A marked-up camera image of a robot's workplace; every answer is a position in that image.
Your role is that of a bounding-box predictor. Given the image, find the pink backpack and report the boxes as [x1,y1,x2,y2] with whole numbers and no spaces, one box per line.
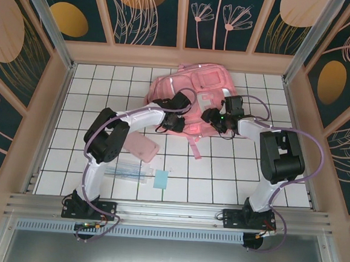
[138,58,240,163]

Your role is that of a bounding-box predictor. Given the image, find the pink pencil case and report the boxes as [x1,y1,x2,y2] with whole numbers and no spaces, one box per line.
[123,132,160,163]

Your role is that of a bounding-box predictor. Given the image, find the grey metal sheet panel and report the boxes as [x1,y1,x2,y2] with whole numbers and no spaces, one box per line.
[0,226,345,262]

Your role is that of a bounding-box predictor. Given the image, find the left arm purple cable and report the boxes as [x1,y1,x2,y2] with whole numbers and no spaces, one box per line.
[74,80,199,251]

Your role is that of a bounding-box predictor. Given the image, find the clear plastic ruler pouch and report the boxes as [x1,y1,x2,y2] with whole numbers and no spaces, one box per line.
[106,159,155,186]

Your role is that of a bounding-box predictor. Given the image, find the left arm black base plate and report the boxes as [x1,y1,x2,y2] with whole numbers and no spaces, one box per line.
[61,197,118,223]

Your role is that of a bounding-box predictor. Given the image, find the small circuit board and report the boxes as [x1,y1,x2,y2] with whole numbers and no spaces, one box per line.
[74,220,103,232]

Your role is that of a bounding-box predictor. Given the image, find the metal table side rail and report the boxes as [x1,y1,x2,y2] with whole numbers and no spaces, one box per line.
[305,188,321,214]
[21,61,77,197]

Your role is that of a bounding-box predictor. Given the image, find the light blue notepad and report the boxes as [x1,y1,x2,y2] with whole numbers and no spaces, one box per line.
[152,169,170,191]

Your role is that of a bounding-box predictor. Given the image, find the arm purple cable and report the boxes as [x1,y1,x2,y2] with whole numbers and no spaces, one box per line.
[74,80,199,251]
[228,94,329,258]

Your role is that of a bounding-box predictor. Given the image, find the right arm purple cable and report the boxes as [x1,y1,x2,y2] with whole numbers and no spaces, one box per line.
[228,94,329,258]

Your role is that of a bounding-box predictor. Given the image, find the aluminium front rail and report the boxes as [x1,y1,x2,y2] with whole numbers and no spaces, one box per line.
[3,186,336,241]

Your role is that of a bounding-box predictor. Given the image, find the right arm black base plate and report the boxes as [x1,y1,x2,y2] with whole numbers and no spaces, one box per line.
[221,208,278,232]

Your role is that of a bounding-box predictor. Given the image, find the grey slotted cable duct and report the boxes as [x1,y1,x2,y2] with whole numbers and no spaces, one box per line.
[15,215,245,247]

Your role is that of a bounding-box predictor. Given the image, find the aluminium frame post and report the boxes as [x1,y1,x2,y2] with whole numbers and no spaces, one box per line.
[282,0,346,87]
[10,0,80,71]

